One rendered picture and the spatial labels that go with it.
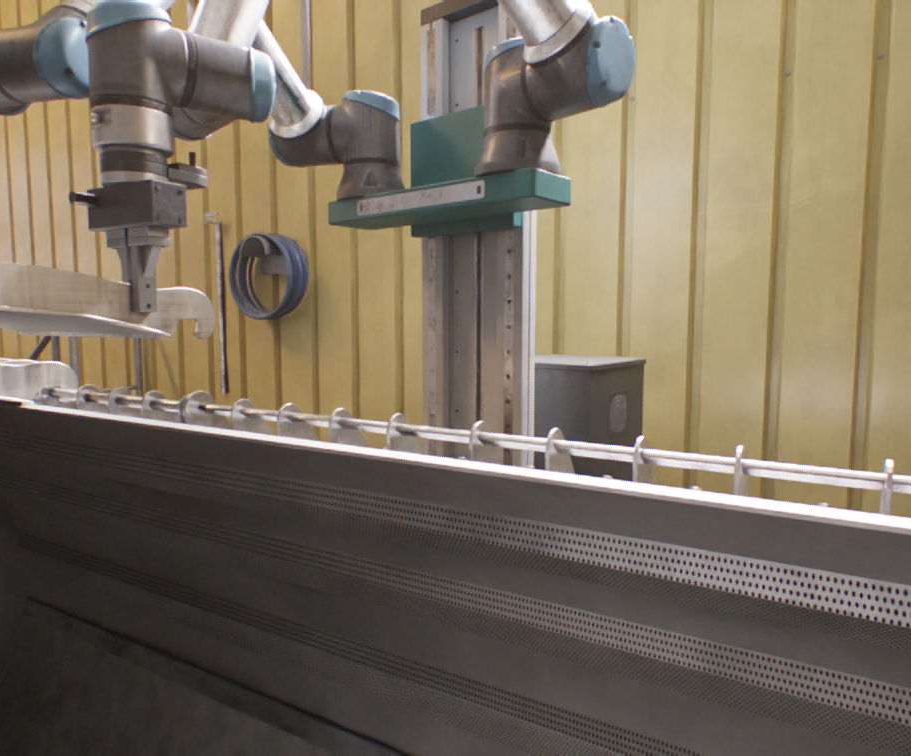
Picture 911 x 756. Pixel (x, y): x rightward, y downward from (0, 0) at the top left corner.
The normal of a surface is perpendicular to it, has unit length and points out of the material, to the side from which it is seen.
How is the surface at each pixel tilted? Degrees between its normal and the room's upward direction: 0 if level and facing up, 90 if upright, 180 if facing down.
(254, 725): 77
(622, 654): 116
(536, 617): 62
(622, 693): 108
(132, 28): 90
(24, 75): 126
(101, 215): 90
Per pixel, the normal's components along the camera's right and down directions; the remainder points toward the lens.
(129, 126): 0.35, 0.09
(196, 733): -0.48, -0.28
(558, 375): -0.64, 0.07
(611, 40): 0.69, 0.12
